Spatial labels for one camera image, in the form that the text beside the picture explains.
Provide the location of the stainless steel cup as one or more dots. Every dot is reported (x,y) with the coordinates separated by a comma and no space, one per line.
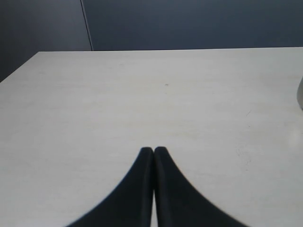
(299,95)

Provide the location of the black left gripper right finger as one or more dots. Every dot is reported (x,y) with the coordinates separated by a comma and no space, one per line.
(178,203)

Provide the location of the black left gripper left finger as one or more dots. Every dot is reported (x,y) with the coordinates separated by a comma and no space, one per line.
(130,203)

